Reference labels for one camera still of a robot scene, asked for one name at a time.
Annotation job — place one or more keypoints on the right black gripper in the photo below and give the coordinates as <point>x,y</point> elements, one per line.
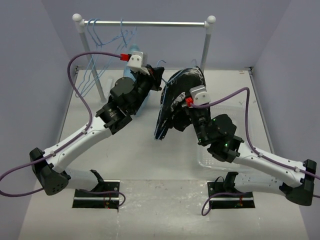
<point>187,109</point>

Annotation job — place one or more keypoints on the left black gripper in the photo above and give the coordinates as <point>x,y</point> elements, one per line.
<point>157,79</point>

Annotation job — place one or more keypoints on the black white-patterned trousers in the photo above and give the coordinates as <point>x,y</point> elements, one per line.
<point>173,96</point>

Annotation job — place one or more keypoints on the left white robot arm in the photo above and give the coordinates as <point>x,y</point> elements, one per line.
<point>52,164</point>

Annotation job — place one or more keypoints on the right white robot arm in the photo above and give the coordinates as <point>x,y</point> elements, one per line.
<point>292,179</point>

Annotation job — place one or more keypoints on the light blue trousers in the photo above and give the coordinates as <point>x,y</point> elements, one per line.
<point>127,72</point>

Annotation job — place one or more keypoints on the clear plastic basket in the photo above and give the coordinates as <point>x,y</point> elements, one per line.
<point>205,159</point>

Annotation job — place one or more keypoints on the metal clothes rack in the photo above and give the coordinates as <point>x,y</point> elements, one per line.
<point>208,24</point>

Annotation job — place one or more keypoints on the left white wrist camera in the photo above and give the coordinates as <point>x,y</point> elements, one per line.
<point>138,62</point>

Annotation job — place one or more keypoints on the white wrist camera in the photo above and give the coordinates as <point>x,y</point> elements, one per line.
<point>200,95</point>
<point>138,62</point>

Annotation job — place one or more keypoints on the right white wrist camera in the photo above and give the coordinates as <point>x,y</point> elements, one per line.
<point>200,95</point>

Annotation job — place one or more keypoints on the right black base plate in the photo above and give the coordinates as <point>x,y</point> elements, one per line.
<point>227,201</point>

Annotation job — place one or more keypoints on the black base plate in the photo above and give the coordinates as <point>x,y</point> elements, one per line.
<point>110,200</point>
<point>227,201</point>

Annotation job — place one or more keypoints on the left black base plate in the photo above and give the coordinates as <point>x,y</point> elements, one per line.
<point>110,200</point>

